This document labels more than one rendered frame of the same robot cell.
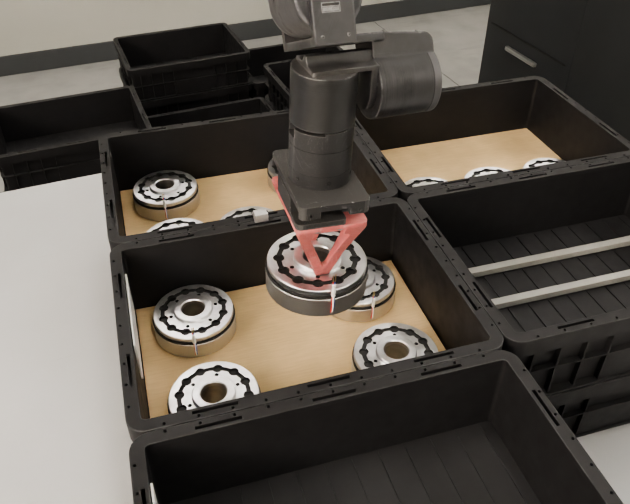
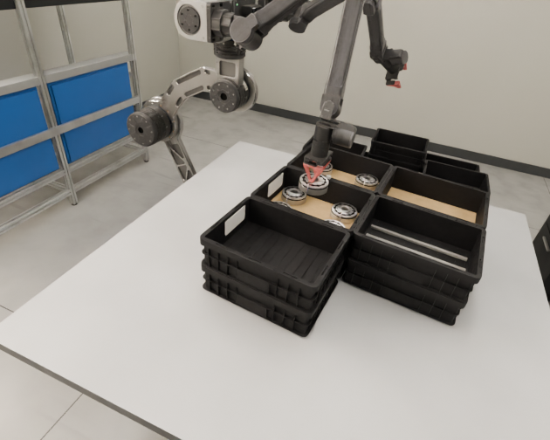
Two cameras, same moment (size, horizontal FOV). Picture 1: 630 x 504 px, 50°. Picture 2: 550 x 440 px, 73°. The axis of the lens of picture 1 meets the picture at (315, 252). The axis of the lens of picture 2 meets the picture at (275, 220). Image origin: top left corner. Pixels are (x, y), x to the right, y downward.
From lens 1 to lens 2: 81 cm
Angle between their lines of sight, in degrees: 33
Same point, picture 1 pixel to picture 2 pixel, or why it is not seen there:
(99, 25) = (395, 126)
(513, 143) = (461, 214)
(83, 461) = not seen: hidden behind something
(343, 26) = (327, 115)
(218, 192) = (338, 175)
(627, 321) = (395, 250)
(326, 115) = (318, 135)
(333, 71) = (323, 125)
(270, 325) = (312, 208)
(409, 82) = (341, 136)
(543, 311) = not seen: hidden behind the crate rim
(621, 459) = (386, 310)
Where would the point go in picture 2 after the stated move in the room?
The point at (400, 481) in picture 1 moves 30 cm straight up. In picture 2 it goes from (301, 250) to (314, 174)
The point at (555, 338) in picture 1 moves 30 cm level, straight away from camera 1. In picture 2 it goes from (367, 239) to (443, 228)
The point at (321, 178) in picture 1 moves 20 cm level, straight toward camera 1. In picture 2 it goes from (314, 153) to (270, 169)
